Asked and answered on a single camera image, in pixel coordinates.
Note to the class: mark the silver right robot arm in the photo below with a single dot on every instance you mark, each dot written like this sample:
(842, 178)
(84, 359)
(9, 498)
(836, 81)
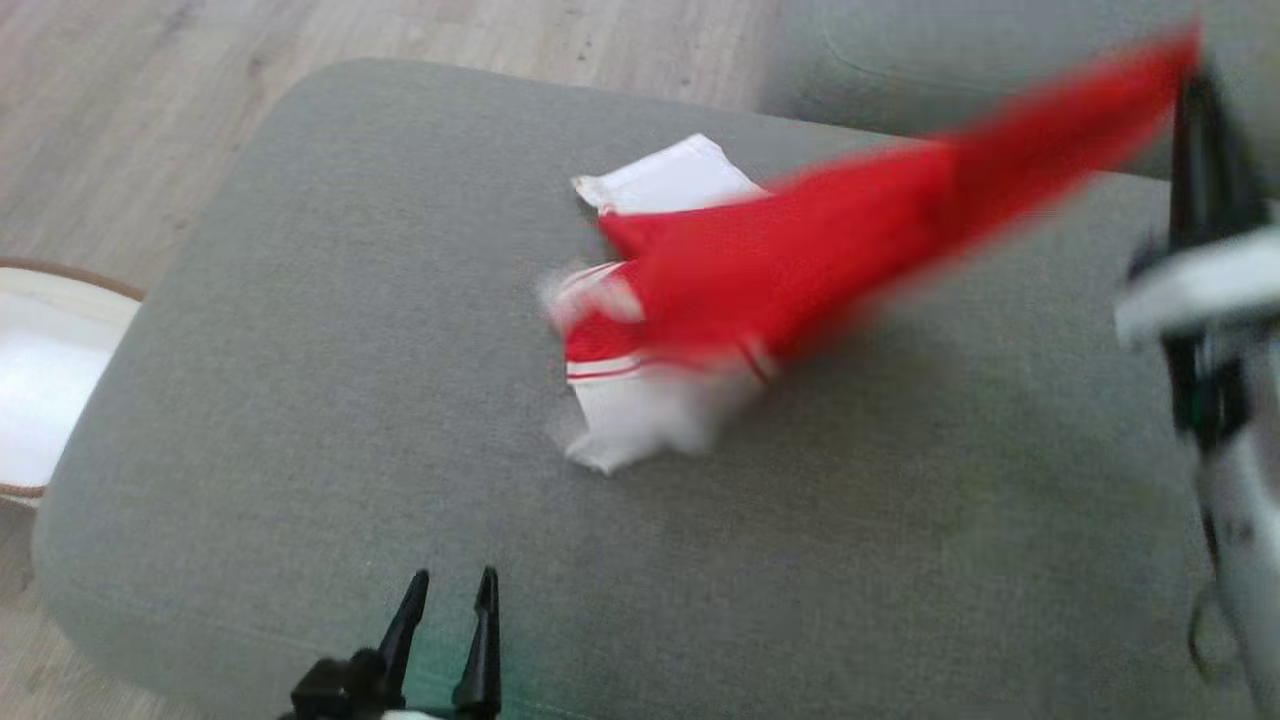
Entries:
(1255, 560)

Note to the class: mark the grey fabric sofa ottoman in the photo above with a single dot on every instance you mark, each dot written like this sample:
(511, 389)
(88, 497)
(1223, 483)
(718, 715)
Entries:
(350, 350)

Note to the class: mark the right gripper black white band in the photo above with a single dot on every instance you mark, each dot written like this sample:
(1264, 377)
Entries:
(1200, 290)

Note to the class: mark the white laundry basket brown rim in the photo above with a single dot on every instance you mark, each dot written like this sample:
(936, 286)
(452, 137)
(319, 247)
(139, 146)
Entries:
(50, 380)

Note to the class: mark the left gripper black white band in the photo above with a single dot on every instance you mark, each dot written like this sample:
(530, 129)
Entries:
(335, 690)

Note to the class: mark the red trousers with white stripes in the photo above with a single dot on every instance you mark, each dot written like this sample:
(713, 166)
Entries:
(760, 270)

